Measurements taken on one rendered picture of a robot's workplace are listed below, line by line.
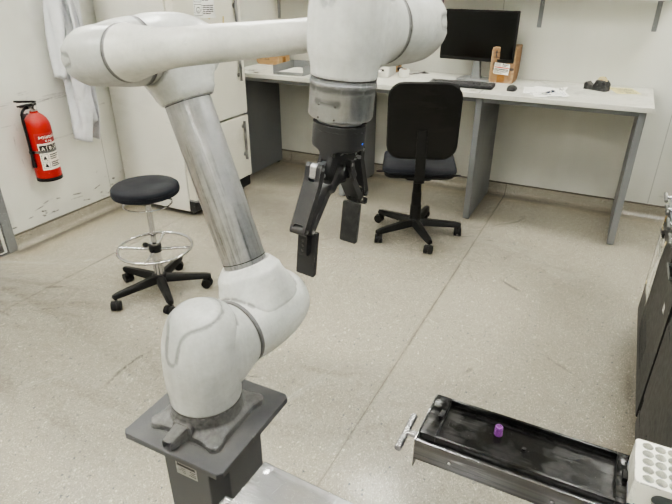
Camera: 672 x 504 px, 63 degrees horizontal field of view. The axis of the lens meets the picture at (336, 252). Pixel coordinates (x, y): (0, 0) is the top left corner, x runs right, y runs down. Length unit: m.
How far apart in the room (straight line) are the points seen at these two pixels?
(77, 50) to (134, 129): 3.13
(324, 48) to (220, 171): 0.55
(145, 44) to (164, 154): 3.12
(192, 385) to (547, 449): 0.68
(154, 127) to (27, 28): 0.92
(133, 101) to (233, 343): 3.19
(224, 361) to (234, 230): 0.28
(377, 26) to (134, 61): 0.46
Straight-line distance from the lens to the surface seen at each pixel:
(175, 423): 1.23
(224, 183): 1.20
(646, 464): 1.08
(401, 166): 3.39
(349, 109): 0.73
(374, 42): 0.72
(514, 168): 4.54
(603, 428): 2.45
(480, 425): 1.12
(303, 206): 0.73
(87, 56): 1.09
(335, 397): 2.35
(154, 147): 4.14
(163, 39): 0.97
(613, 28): 4.30
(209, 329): 1.09
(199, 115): 1.19
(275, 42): 0.93
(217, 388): 1.15
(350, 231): 0.89
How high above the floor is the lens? 1.57
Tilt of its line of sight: 27 degrees down
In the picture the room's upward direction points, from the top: straight up
